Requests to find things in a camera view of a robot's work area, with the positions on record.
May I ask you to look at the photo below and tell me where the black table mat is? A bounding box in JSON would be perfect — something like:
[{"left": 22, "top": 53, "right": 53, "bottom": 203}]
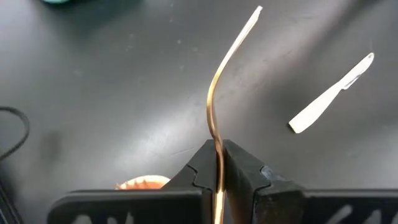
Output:
[{"left": 0, "top": 0, "right": 398, "bottom": 192}]

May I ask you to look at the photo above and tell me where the gold spoon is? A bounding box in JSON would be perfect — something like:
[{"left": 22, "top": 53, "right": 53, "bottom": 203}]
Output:
[{"left": 114, "top": 174, "right": 172, "bottom": 190}]

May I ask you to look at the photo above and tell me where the gold fork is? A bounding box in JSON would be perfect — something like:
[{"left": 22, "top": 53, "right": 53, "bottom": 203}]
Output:
[{"left": 206, "top": 5, "right": 264, "bottom": 224}]

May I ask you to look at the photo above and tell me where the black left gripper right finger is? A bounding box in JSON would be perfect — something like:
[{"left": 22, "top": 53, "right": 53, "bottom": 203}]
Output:
[{"left": 223, "top": 139, "right": 398, "bottom": 224}]

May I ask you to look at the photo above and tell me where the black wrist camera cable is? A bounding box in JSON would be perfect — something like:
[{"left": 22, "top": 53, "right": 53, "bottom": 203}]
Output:
[{"left": 0, "top": 106, "right": 30, "bottom": 161}]

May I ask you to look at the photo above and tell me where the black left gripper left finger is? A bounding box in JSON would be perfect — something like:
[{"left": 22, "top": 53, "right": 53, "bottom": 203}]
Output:
[{"left": 48, "top": 139, "right": 218, "bottom": 224}]

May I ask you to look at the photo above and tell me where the cream-handled silver table knife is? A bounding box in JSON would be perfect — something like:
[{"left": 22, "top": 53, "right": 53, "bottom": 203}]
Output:
[{"left": 288, "top": 52, "right": 376, "bottom": 134}]

